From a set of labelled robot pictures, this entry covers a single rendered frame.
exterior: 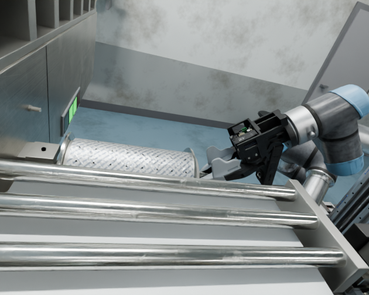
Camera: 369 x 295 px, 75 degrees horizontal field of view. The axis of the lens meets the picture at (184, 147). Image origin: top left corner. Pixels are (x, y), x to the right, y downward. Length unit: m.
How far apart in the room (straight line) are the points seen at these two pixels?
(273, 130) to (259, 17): 3.21
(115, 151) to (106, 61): 2.95
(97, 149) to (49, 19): 0.34
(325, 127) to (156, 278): 0.45
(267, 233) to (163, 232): 0.09
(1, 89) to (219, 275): 0.37
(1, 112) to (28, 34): 0.17
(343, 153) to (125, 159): 0.45
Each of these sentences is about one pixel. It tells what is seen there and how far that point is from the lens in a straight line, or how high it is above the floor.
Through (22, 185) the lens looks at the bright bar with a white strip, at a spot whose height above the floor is 1.44.
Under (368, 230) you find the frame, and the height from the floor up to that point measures 1.44.
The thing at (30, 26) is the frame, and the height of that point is 1.48.
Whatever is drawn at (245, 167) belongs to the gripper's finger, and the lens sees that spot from 0.52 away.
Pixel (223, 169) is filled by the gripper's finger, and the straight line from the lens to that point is 0.52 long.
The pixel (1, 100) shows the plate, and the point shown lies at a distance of 0.43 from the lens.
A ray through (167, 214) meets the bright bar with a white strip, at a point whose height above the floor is 1.45.
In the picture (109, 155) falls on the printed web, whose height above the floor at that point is 1.31.
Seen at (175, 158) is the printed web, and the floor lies 1.31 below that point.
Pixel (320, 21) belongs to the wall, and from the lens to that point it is 4.15.
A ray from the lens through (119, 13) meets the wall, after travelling 3.30.
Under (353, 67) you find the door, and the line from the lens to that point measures 4.72.
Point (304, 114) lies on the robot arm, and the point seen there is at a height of 1.46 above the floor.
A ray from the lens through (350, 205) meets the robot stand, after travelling 1.37.
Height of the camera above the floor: 1.59
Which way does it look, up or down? 30 degrees down
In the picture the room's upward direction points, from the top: 17 degrees clockwise
